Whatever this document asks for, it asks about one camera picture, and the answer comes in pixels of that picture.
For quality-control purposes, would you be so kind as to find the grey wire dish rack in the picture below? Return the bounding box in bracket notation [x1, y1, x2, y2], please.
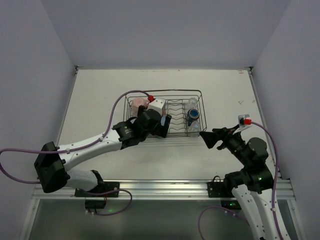
[123, 89, 208, 139]

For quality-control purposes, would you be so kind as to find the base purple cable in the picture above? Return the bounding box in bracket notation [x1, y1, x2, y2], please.
[84, 188, 133, 217]
[197, 205, 253, 240]

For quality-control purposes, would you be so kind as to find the aluminium mounting rail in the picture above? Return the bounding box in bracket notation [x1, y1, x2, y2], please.
[31, 178, 296, 200]

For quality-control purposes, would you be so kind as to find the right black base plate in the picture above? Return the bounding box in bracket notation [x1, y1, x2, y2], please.
[206, 175, 229, 198]

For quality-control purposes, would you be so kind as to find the lilac plastic tumbler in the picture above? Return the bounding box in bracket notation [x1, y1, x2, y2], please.
[160, 116, 166, 126]

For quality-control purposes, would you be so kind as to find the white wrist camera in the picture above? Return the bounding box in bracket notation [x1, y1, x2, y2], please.
[238, 114, 252, 128]
[147, 97, 166, 116]

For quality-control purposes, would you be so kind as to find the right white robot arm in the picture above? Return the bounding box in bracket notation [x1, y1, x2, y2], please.
[199, 126, 290, 240]

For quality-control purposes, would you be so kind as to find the pink faceted mug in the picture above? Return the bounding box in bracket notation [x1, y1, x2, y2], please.
[131, 97, 149, 117]

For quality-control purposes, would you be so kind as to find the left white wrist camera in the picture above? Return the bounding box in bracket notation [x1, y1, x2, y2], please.
[147, 97, 166, 116]

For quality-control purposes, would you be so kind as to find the dark blue mug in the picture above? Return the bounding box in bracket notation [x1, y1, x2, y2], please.
[186, 108, 200, 126]

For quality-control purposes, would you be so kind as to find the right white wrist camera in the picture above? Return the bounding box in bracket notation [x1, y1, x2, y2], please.
[238, 114, 252, 128]

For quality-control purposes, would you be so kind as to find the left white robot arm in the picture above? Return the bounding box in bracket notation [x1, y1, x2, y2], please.
[34, 109, 172, 196]

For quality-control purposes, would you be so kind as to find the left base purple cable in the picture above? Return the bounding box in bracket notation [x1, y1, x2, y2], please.
[84, 188, 133, 217]

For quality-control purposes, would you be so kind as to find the clear glass far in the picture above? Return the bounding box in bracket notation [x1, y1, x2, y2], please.
[186, 97, 198, 110]

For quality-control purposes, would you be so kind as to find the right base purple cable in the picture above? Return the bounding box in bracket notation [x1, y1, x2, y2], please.
[197, 205, 253, 240]

